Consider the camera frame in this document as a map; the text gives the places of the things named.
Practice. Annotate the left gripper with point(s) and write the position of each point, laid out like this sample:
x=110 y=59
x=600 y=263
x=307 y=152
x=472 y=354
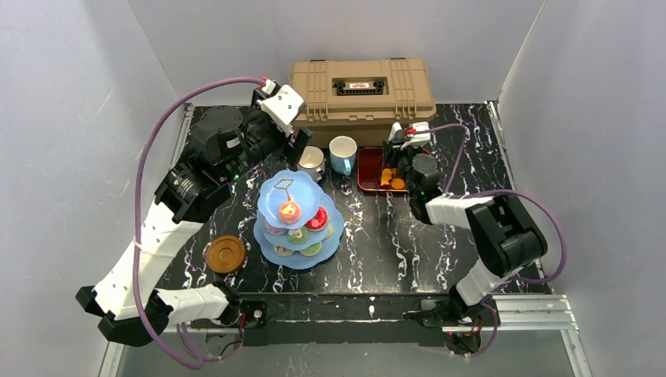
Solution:
x=283 y=139

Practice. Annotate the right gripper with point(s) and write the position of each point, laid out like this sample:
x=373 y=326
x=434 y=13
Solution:
x=394 y=158

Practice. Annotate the white mug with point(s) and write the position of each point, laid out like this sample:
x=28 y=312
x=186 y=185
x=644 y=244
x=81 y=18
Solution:
x=313 y=163

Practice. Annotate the orange pastry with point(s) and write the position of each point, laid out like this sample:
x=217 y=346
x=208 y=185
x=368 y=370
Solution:
x=386 y=177

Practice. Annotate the light blue mug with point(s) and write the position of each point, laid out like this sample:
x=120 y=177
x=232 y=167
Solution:
x=343 y=152

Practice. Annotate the pink round pastry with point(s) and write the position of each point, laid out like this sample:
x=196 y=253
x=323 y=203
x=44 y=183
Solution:
x=289 y=212

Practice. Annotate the blue three-tier cake stand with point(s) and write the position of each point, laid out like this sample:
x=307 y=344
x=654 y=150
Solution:
x=298 y=225

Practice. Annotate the pink cupcake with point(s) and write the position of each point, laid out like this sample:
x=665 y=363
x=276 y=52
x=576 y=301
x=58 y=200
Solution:
x=273 y=229

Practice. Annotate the green kiwi tart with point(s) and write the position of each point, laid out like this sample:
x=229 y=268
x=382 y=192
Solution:
x=298 y=236

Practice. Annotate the chocolate sprinkle donut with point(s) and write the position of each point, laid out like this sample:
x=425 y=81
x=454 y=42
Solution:
x=282 y=251

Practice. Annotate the green frosted donut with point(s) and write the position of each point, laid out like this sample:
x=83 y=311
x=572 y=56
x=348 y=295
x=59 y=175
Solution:
x=311 y=250

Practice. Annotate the brown wooden coaster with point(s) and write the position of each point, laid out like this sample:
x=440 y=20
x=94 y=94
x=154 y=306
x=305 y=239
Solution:
x=226 y=254

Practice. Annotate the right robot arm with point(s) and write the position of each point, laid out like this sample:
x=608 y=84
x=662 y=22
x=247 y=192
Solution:
x=505 y=235

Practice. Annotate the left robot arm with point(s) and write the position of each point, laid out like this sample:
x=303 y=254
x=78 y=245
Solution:
x=223 y=144

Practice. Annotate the red serving tray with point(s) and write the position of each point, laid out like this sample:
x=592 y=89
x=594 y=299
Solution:
x=370 y=166

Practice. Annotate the tan plastic toolbox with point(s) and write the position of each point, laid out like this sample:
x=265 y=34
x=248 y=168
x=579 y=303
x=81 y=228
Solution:
x=361 y=99

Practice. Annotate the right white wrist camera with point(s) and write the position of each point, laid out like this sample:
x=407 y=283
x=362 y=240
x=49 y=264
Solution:
x=416 y=135

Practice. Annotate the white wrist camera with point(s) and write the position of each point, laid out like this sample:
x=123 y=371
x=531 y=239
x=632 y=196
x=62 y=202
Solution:
x=282 y=103
x=416 y=135

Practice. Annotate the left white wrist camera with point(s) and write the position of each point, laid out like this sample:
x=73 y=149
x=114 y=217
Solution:
x=282 y=103

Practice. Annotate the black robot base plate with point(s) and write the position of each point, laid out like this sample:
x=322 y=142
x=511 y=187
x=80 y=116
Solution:
x=357 y=334

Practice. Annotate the aluminium frame rail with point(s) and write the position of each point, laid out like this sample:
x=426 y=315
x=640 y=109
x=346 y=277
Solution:
x=546 y=312

